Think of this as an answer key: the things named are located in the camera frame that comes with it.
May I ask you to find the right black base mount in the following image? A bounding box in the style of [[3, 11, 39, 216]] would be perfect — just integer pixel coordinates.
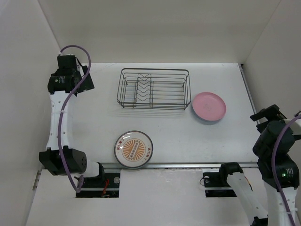
[[200, 172, 237, 198]]

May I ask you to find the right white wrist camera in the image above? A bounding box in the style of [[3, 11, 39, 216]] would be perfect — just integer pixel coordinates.
[[285, 114, 301, 136]]

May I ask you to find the right aluminium side rail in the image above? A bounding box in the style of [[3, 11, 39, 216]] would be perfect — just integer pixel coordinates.
[[238, 64, 257, 114]]

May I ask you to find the grey wire dish rack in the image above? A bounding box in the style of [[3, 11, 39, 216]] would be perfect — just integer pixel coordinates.
[[117, 68, 191, 111]]

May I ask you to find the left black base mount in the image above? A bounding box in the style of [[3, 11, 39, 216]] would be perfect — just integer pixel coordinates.
[[76, 172, 120, 198]]

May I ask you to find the front aluminium rail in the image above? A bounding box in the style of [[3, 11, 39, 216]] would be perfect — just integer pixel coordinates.
[[103, 161, 259, 170]]

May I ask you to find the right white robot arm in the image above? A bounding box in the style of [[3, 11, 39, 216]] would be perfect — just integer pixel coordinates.
[[218, 105, 301, 226]]

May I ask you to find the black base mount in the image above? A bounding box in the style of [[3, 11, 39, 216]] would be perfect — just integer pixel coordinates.
[[76, 172, 120, 198], [200, 172, 237, 198]]

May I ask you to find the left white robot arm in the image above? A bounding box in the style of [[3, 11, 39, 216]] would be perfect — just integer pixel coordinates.
[[39, 55, 105, 187]]

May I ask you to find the pink plate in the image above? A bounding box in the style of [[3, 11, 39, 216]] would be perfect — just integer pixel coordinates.
[[192, 92, 227, 121]]

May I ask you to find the white plate orange sunburst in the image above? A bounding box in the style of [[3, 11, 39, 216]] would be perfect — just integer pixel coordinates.
[[114, 130, 154, 169]]

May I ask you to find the blue plate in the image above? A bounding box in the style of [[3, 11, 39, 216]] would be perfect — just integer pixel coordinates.
[[190, 107, 223, 125]]

